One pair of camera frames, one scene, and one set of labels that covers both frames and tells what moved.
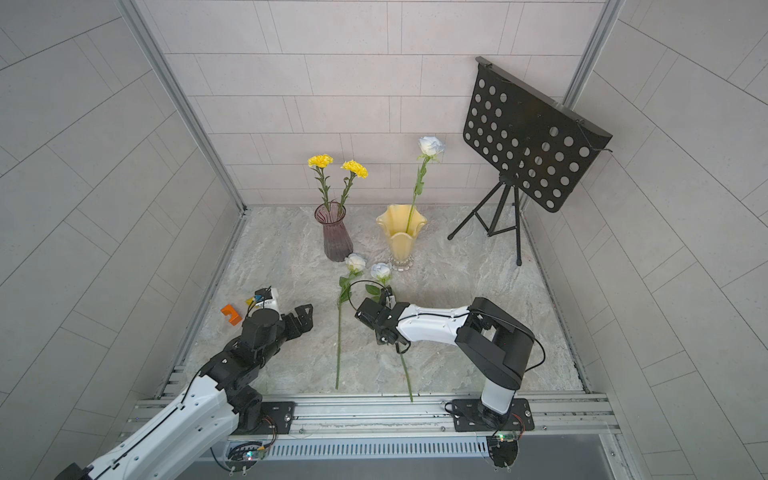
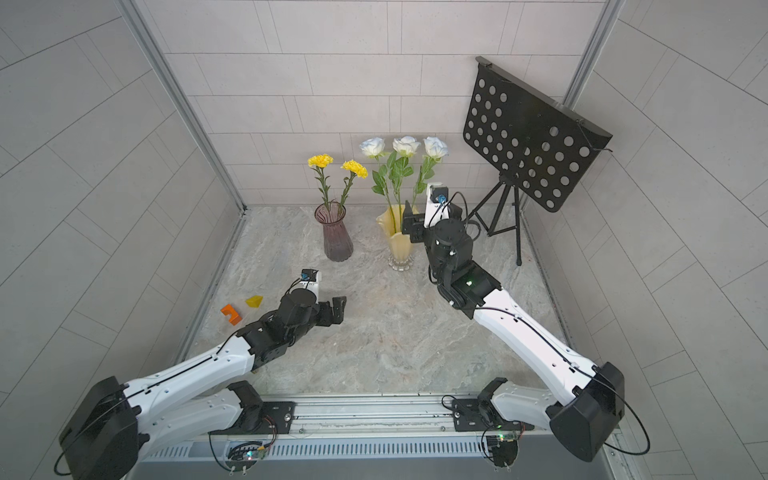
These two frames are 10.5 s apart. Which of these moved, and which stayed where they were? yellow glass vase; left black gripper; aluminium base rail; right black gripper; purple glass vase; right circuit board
Moved: right black gripper; left black gripper
Stayed: right circuit board; aluminium base rail; yellow glass vase; purple glass vase
